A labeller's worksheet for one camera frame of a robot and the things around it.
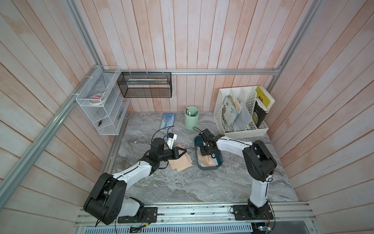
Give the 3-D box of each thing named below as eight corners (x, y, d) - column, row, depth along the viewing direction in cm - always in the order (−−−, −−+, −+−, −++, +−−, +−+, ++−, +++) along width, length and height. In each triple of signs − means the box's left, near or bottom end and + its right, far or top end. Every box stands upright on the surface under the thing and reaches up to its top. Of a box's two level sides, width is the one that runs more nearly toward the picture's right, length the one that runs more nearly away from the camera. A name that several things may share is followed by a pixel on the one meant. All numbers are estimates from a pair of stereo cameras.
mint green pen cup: (184, 130, 111) (184, 117, 99) (184, 120, 118) (184, 106, 106) (197, 130, 111) (199, 117, 99) (197, 120, 118) (198, 106, 106)
